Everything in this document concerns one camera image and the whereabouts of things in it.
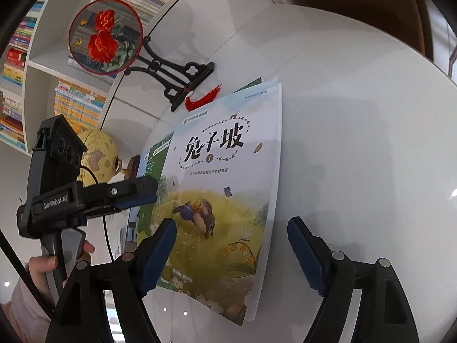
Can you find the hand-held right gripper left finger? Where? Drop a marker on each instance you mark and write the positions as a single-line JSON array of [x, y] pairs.
[[159, 253]]

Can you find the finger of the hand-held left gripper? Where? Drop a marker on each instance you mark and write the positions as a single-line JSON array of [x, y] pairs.
[[135, 185], [135, 202]]

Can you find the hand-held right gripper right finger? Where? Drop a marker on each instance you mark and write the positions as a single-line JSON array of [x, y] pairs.
[[307, 257]]

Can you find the person's left hand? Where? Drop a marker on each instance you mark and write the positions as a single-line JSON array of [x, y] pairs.
[[41, 269]]

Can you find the embroidered round fan on stand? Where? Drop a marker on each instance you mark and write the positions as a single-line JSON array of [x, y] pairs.
[[103, 39]]

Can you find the white bookshelf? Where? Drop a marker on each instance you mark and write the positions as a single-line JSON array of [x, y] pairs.
[[185, 14]]

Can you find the bright green leaf book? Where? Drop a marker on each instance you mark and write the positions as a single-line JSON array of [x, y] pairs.
[[150, 164]]

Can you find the row of colourful shelf volumes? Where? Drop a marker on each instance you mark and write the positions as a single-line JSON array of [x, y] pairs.
[[21, 28], [12, 121]]

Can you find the row of orange spined volumes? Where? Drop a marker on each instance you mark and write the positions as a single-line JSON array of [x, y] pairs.
[[78, 107]]

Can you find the person's left forearm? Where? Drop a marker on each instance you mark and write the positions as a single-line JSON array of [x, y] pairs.
[[25, 311]]

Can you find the rabbit meadow cover book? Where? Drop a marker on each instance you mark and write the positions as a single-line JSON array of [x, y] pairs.
[[221, 193]]

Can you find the red tassel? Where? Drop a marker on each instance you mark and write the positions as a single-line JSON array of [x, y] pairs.
[[200, 100]]

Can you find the vintage yellow globe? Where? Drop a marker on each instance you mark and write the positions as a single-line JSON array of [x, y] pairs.
[[100, 150]]

